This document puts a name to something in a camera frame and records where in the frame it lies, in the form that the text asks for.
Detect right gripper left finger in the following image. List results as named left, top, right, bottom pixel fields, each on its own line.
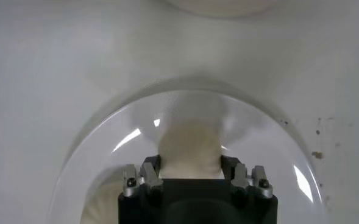
left=123, top=154, right=164, bottom=198

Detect white round plate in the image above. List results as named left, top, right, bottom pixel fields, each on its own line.
left=46, top=88, right=328, bottom=224

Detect white electric cooker base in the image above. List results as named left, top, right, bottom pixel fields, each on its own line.
left=163, top=0, right=277, bottom=18

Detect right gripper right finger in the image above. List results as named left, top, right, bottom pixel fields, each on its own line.
left=221, top=154, right=274, bottom=199

